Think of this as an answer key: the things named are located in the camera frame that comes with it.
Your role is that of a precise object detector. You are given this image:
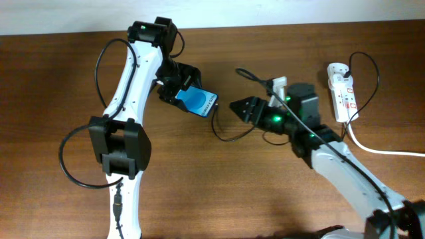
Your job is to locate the blue screen smartphone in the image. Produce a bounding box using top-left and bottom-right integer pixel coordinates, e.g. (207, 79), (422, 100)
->
(176, 86), (218, 118)

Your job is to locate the black charging cable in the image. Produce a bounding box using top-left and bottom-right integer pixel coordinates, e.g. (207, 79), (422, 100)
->
(211, 51), (381, 146)

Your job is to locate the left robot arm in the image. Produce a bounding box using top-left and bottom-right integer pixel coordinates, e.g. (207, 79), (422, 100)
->
(88, 17), (202, 238)

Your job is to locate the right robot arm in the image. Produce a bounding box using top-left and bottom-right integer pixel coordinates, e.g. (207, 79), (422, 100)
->
(229, 84), (424, 238)

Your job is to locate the white power strip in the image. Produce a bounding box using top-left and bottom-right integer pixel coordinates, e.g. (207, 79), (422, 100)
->
(327, 62), (359, 123)

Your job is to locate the white power strip cord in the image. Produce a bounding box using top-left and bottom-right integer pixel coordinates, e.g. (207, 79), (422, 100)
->
(345, 121), (425, 158)

